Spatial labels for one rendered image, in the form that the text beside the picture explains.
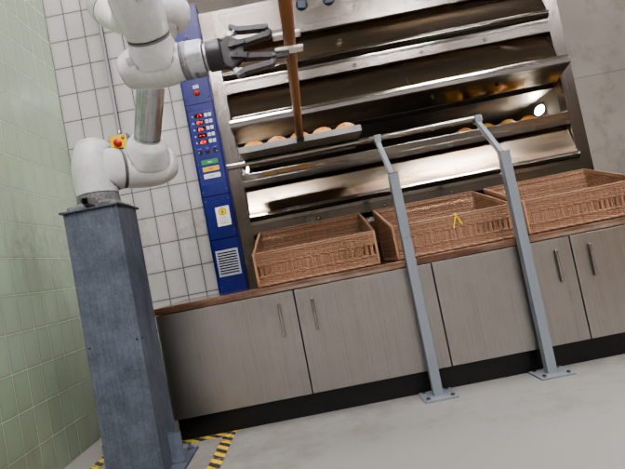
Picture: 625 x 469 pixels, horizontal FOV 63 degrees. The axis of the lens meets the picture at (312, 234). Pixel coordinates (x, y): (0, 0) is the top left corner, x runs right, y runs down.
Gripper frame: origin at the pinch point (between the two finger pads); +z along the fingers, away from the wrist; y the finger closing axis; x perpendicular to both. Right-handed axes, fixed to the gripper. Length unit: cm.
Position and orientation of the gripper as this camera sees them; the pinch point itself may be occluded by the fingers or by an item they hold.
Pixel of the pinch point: (287, 42)
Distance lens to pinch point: 134.1
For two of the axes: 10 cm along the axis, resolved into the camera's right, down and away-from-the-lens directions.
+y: 1.9, 9.8, -0.5
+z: 9.8, -1.9, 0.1
